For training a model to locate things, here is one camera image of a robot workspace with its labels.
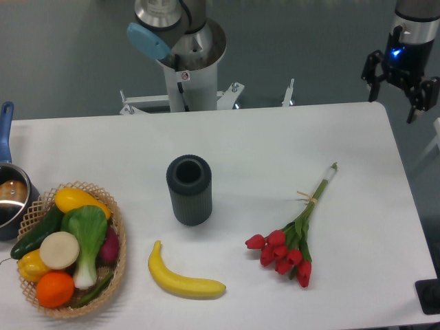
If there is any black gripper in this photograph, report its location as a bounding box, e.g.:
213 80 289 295
361 25 439 124

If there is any red tulip bouquet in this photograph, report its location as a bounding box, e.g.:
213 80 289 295
245 162 338 288

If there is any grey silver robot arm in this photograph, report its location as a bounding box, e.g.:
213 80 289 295
126 1 439 123

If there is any white furniture leg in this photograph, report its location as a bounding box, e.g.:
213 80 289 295
409 118 439 175

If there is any black device at edge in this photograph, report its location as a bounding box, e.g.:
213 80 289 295
415 278 439 315

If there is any dark grey ribbed vase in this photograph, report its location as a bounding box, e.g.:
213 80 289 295
166 155 212 226

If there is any yellow banana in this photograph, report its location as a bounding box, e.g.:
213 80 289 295
148 241 226 299

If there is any purple red onion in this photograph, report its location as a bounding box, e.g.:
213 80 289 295
99 226 120 263

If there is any green bok choy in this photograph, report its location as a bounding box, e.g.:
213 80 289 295
61 205 107 289

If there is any yellow squash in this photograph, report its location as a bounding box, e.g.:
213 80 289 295
54 188 111 220

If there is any green bean pod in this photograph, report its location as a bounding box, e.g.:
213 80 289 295
72 273 113 309

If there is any woven wicker basket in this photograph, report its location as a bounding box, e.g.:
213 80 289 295
17 181 127 319

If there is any dark green cucumber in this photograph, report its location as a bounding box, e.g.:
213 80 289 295
10 206 64 260

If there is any beige round disc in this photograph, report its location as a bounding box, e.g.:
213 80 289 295
39 232 80 270

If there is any orange fruit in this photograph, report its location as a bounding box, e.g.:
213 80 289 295
36 271 75 308

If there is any yellow bell pepper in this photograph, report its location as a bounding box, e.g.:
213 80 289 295
17 249 52 283

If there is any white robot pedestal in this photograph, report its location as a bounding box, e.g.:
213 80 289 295
120 64 245 115

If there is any blue handled saucepan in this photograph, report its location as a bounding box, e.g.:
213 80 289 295
1 101 39 241

